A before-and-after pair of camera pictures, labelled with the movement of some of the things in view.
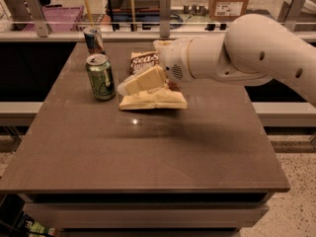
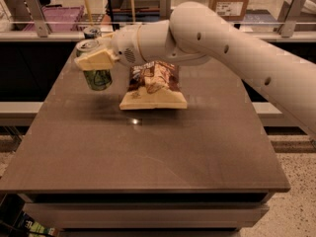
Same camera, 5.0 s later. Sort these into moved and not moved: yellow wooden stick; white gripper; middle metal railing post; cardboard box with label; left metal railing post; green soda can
Moved: white gripper; green soda can
Not moved: left metal railing post; yellow wooden stick; cardboard box with label; middle metal railing post
